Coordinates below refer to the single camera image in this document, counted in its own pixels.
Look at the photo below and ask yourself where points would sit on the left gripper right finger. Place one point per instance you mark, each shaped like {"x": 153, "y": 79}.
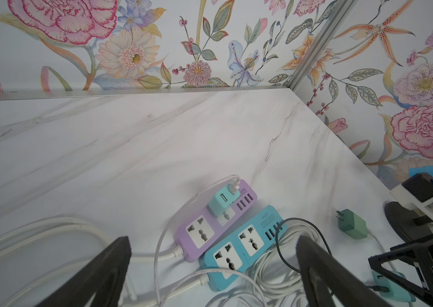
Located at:
{"x": 324, "y": 278}

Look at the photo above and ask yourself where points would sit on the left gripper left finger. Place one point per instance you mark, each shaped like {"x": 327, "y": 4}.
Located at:
{"x": 99, "y": 283}

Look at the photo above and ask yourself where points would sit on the green charger adapter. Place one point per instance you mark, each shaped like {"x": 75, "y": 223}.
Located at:
{"x": 352, "y": 224}

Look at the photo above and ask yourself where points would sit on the teal charger adapter front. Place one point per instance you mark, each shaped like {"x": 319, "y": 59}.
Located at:
{"x": 224, "y": 198}

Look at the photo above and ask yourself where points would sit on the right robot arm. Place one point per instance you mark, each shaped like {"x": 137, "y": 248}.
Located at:
{"x": 411, "y": 217}

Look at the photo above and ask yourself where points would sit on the purple power strip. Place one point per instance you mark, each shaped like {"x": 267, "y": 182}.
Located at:
{"x": 202, "y": 229}

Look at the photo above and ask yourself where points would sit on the teal power strip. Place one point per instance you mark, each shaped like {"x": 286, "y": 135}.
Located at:
{"x": 241, "y": 249}

